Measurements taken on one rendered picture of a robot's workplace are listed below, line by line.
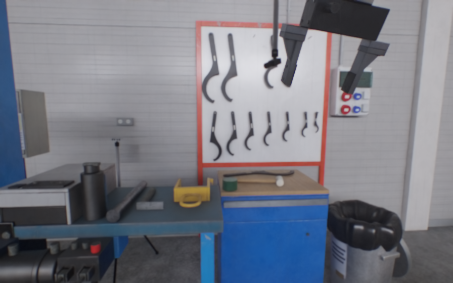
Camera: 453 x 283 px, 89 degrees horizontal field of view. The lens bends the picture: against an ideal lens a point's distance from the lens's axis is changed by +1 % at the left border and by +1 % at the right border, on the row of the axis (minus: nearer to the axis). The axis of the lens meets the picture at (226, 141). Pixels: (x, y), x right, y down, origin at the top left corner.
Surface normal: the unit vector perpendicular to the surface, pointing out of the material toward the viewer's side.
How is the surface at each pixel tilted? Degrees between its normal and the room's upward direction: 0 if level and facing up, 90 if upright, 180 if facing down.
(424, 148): 90
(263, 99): 90
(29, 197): 90
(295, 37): 113
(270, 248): 90
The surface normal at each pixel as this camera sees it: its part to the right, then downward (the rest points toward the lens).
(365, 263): -0.36, 0.16
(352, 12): 0.08, 0.51
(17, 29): 0.07, 0.12
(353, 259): -0.68, 0.14
